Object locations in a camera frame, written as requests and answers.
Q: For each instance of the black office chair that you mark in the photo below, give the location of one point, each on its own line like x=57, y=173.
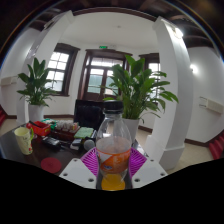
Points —
x=87, y=113

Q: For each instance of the bushy potted green plant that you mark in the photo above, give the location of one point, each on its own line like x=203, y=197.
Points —
x=136, y=86

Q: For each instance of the narrow dark-framed window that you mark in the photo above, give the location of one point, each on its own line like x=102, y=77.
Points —
x=154, y=66

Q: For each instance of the red plastic box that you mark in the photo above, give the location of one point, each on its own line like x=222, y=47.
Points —
x=39, y=129

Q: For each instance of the flat black device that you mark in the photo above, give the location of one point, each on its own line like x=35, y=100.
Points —
x=51, y=142

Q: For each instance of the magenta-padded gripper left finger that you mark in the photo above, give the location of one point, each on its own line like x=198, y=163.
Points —
x=77, y=173

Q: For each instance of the orange drink plastic bottle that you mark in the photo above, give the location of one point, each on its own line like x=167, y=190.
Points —
x=113, y=150

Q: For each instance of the flat round red coaster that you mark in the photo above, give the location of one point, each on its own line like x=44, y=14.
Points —
x=51, y=165

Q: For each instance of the tray of small white items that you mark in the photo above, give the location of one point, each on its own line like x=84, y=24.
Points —
x=66, y=128

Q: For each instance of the green folded cloth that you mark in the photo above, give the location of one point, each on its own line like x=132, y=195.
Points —
x=84, y=132

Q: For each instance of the dark wooden double door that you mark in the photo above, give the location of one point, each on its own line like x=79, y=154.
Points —
x=96, y=76

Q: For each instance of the green exit sign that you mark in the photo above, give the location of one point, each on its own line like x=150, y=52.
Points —
x=103, y=47

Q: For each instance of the red carpeted staircase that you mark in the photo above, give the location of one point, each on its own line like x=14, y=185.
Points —
x=217, y=146
x=2, y=116

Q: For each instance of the slim potted green plant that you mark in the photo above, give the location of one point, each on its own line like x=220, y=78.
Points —
x=35, y=86

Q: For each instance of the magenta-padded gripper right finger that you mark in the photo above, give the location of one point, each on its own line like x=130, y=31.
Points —
x=149, y=171

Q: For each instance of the grey round-headed microphone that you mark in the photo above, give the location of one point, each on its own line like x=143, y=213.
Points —
x=89, y=145

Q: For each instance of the green patterned box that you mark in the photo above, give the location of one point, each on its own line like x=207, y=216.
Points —
x=49, y=121

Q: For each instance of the pale yellow plastic cup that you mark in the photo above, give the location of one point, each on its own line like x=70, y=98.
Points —
x=24, y=141

